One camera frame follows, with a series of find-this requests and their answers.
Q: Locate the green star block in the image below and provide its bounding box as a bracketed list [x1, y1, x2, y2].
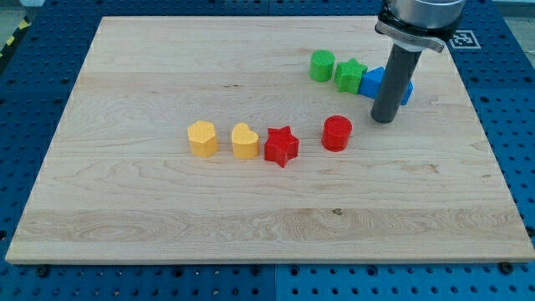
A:
[334, 59, 368, 94]

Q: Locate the light wooden board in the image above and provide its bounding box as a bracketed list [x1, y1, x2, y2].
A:
[6, 17, 534, 264]

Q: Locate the white fiducial marker tag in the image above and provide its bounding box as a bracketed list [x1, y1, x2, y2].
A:
[450, 29, 481, 49]

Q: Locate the red cylinder block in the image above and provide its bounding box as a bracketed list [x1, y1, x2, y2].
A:
[321, 115, 353, 152]

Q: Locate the red star block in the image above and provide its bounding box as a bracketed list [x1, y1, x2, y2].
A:
[264, 126, 299, 168]

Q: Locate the blue block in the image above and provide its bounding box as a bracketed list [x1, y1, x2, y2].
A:
[358, 67, 414, 106]

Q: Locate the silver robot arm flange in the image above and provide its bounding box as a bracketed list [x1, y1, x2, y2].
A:
[374, 0, 466, 53]

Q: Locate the yellow pentagon block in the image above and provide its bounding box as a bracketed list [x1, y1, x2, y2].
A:
[187, 120, 218, 158]

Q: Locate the green cylinder block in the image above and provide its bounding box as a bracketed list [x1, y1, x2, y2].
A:
[308, 49, 335, 82]

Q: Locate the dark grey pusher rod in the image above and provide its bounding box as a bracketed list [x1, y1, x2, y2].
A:
[370, 44, 421, 124]

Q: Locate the yellow heart block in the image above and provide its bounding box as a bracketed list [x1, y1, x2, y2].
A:
[231, 123, 259, 160]

